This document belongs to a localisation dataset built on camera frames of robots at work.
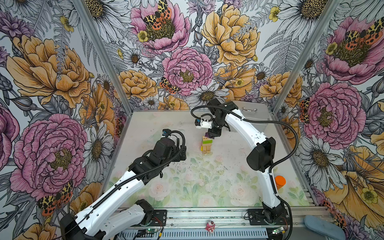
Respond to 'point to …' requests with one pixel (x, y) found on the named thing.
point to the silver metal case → (254, 111)
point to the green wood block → (207, 141)
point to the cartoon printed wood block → (204, 138)
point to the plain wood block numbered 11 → (208, 149)
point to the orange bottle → (280, 181)
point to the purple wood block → (206, 134)
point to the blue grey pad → (322, 226)
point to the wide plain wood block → (206, 145)
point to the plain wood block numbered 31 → (204, 149)
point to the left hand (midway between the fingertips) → (176, 152)
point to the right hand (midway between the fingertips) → (214, 135)
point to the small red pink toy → (210, 226)
